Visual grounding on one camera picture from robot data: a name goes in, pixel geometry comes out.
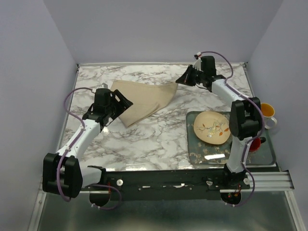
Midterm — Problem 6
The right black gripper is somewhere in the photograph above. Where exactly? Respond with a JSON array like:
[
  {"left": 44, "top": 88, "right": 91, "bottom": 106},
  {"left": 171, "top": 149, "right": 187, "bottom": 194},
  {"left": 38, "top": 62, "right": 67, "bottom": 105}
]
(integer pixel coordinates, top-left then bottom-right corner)
[{"left": 176, "top": 65, "right": 205, "bottom": 87}]

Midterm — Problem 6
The beige cloth napkin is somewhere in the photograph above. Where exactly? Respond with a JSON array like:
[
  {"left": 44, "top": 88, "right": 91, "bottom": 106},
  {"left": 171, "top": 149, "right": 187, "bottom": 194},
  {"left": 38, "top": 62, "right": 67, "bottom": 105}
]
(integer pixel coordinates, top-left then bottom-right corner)
[{"left": 111, "top": 80, "right": 178, "bottom": 128}]

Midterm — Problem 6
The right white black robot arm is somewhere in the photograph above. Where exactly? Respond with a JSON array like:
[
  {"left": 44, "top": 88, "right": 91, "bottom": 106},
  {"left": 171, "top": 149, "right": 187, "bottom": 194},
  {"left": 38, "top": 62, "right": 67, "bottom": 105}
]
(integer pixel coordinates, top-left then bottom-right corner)
[{"left": 176, "top": 52, "right": 265, "bottom": 189}]

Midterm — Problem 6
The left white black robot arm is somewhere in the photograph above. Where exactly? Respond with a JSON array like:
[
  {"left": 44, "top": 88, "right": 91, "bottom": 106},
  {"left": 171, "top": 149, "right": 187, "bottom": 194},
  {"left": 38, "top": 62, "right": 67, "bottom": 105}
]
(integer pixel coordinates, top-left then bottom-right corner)
[{"left": 42, "top": 88, "right": 133, "bottom": 202}]

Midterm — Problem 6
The white floral mug yellow inside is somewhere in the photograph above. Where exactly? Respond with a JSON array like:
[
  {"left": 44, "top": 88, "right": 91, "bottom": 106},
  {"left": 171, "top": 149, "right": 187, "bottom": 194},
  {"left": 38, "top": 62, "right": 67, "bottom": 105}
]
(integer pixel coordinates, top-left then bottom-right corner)
[{"left": 261, "top": 103, "right": 278, "bottom": 129}]

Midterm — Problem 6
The beige floral plate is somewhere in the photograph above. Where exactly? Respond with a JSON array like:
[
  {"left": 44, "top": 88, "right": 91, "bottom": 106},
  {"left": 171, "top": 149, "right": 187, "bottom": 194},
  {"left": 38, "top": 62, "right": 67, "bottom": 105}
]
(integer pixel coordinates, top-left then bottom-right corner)
[{"left": 193, "top": 111, "right": 231, "bottom": 145}]

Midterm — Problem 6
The teal floral serving tray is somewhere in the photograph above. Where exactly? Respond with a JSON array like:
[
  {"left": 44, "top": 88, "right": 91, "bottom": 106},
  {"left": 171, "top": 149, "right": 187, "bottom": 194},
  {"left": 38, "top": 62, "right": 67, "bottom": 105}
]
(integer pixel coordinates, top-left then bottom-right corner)
[{"left": 186, "top": 111, "right": 276, "bottom": 168}]

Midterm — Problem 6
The red black cup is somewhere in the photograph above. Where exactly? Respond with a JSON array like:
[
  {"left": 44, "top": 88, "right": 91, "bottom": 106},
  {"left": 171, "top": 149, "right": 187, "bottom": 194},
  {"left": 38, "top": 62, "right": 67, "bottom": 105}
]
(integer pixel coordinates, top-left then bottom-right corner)
[{"left": 249, "top": 137, "right": 267, "bottom": 152}]

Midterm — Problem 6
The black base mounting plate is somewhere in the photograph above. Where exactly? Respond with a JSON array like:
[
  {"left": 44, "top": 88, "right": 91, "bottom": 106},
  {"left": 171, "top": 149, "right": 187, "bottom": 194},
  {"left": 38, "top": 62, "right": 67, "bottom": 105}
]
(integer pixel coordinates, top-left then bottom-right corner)
[{"left": 81, "top": 169, "right": 252, "bottom": 206}]

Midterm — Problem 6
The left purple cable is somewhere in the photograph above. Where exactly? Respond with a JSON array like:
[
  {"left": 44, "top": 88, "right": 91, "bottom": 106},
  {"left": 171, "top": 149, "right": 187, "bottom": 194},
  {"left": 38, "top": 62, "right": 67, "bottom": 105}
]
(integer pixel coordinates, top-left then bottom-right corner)
[{"left": 56, "top": 87, "right": 122, "bottom": 210}]

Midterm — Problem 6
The purple cable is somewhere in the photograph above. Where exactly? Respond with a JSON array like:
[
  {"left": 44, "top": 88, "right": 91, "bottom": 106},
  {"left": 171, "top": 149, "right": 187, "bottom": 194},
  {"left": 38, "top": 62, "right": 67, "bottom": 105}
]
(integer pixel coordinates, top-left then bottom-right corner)
[
  {"left": 56, "top": 87, "right": 122, "bottom": 210},
  {"left": 193, "top": 51, "right": 265, "bottom": 207}
]

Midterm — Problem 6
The aluminium frame rail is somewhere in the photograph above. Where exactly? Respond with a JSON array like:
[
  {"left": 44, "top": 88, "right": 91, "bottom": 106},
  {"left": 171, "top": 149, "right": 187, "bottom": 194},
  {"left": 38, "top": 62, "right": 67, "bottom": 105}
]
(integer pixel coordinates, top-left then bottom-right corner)
[{"left": 38, "top": 172, "right": 295, "bottom": 194}]

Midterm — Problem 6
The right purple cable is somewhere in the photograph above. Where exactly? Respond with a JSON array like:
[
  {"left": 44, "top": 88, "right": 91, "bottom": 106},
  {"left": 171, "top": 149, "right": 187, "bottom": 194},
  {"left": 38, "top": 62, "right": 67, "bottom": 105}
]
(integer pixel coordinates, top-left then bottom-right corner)
[{"left": 193, "top": 51, "right": 265, "bottom": 207}]

